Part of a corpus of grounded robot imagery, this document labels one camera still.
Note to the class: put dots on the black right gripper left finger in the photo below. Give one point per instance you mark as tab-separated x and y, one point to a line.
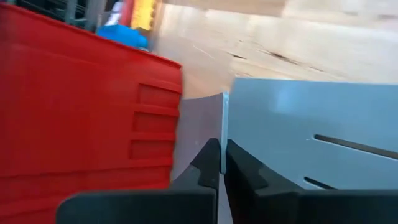
140	207

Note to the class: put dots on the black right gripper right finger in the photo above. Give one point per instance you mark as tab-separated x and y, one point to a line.
280	207

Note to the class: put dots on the long grey slotted divider panel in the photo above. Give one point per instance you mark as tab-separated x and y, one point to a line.
224	130

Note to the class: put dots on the short grey slotted divider panel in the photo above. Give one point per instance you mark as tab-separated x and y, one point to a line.
199	124

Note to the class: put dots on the large red plastic bin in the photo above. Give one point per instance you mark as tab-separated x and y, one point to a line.
77	109

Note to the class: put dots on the yellow block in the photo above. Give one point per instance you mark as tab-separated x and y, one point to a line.
143	14

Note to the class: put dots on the red block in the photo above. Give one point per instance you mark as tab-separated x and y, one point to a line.
127	12

